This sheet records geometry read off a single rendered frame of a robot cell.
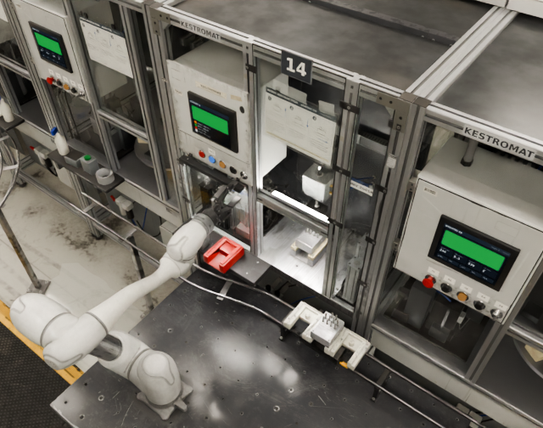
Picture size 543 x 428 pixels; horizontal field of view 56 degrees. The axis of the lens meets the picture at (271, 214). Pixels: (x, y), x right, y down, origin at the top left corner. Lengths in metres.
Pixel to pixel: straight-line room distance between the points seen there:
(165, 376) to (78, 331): 0.58
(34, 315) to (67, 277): 2.07
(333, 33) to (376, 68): 0.27
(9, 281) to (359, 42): 2.96
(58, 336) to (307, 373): 1.17
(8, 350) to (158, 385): 1.61
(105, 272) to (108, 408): 1.52
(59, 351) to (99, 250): 2.28
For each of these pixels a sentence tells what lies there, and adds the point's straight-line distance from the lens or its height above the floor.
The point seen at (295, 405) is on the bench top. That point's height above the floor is 0.68.
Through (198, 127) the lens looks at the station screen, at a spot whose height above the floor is 1.58.
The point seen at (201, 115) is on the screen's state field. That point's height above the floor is 1.65.
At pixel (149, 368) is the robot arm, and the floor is 0.95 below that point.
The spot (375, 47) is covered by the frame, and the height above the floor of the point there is 2.01.
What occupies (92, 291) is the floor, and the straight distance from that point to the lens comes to 3.74.
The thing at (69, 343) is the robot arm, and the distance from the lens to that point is 1.74.
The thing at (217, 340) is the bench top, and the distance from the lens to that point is 2.55.
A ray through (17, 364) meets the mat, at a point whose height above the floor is 0.01.
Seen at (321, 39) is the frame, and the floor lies 2.01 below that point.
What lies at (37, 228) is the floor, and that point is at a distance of 4.29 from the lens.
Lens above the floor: 2.86
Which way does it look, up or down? 45 degrees down
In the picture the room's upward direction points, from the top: straight up
